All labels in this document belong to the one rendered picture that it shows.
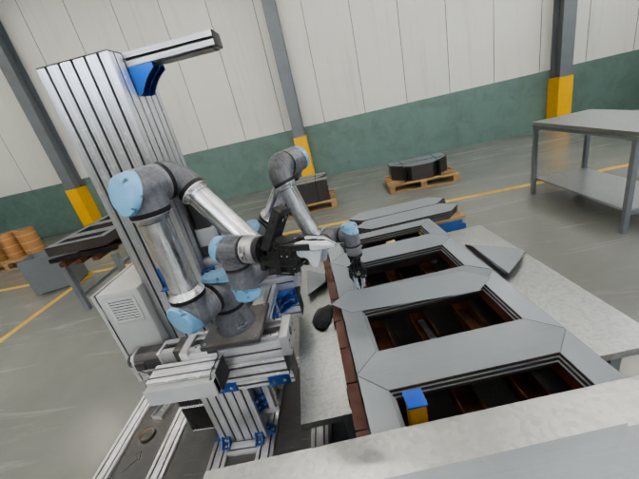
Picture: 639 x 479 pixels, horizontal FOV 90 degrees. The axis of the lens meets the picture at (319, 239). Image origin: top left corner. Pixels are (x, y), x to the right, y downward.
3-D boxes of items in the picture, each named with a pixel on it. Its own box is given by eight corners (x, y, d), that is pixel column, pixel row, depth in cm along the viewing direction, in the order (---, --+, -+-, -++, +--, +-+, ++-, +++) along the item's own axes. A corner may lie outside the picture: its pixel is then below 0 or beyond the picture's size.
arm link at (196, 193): (173, 172, 110) (280, 268, 107) (145, 182, 101) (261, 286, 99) (181, 145, 103) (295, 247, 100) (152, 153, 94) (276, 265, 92)
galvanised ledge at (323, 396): (324, 263, 240) (323, 259, 239) (355, 418, 120) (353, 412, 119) (299, 269, 240) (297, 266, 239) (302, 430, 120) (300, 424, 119)
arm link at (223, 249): (231, 256, 93) (222, 229, 90) (261, 257, 88) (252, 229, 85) (212, 270, 87) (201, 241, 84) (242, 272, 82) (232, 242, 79)
